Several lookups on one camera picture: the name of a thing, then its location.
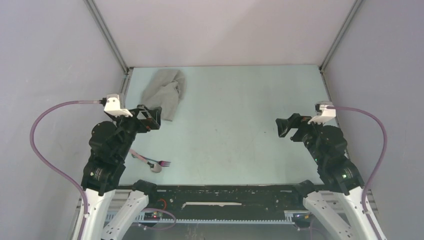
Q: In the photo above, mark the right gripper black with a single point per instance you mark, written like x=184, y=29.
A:
x=295, y=120

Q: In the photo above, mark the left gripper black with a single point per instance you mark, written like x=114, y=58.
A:
x=153, y=120

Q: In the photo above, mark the grey cloth napkin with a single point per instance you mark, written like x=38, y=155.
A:
x=166, y=89

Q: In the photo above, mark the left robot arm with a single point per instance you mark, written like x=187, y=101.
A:
x=110, y=144

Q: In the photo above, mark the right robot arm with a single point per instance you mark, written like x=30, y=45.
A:
x=327, y=146

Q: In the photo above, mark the purple metallic fork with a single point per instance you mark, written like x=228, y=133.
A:
x=161, y=162

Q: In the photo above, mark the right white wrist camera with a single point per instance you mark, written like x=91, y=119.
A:
x=324, y=113

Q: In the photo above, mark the pink handled spoon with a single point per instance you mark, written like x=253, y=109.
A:
x=154, y=167

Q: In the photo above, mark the left aluminium frame post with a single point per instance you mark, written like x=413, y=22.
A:
x=104, y=30

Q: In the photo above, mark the aluminium frame post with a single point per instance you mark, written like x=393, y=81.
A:
x=357, y=4
x=104, y=30

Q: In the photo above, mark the right aluminium frame post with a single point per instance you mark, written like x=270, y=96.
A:
x=357, y=4

